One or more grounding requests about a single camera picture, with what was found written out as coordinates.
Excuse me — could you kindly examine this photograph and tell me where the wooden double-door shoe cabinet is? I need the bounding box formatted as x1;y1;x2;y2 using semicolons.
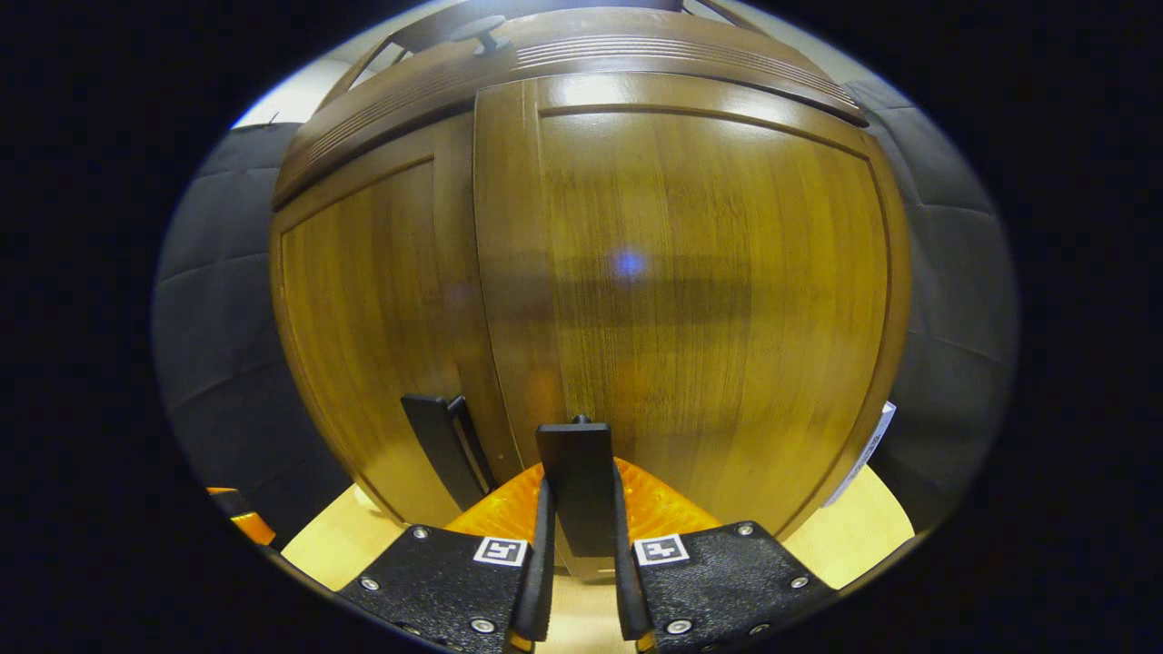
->
270;0;912;582

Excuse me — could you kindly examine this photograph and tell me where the wooden cabinet door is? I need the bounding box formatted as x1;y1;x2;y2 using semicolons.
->
472;71;912;582
270;111;523;528

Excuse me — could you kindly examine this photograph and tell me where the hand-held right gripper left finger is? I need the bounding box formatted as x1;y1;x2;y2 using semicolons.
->
336;463;557;654

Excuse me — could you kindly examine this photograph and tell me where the black door handle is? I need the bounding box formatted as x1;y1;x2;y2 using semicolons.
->
402;393;496;511
536;416;619;560

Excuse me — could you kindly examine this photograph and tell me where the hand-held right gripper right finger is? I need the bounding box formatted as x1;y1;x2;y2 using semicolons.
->
613;459;837;654

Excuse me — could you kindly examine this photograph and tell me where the wooden grooved drawer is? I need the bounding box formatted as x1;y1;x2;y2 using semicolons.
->
273;7;869;210

